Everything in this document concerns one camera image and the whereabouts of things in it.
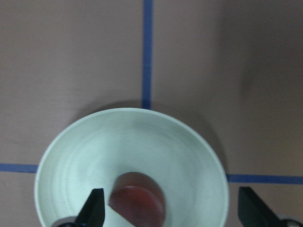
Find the light green plate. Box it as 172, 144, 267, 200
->
34, 108, 229, 227

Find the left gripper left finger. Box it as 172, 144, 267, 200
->
75, 188, 105, 227

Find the brown bun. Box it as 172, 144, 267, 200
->
108, 172, 166, 227

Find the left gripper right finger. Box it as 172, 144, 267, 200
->
238, 187, 278, 227

